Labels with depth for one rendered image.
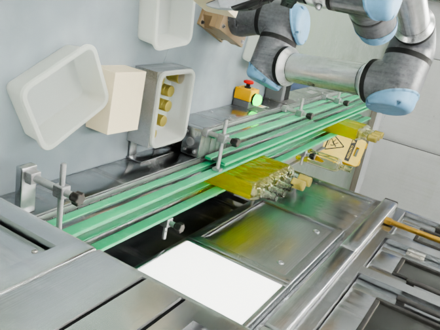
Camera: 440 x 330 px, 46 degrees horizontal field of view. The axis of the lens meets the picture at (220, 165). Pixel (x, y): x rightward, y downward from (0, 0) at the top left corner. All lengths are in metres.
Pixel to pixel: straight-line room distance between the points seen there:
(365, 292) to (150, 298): 1.02
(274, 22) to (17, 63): 0.76
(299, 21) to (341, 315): 0.83
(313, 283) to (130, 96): 0.70
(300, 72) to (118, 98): 0.51
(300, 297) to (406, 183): 6.37
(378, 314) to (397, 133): 6.16
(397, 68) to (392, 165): 6.38
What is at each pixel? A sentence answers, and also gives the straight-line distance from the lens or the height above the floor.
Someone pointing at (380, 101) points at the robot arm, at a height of 1.39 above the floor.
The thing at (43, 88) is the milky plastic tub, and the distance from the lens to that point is 1.27.
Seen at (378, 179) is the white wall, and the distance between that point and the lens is 7.79.
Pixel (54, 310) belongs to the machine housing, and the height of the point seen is 1.30.
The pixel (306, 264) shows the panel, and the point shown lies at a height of 1.31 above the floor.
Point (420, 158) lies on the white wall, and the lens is 7.60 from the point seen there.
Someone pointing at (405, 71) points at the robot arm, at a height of 1.42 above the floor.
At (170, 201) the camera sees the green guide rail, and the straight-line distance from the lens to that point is 1.54.
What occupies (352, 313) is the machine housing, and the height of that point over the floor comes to 1.48.
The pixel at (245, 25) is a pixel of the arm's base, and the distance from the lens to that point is 1.68.
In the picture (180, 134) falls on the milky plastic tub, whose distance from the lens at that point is 1.62.
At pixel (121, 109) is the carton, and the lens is 1.37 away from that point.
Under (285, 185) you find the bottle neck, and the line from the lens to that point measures 1.72.
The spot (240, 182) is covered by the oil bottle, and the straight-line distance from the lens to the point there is 1.64.
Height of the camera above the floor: 1.67
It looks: 26 degrees down
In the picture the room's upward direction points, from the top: 111 degrees clockwise
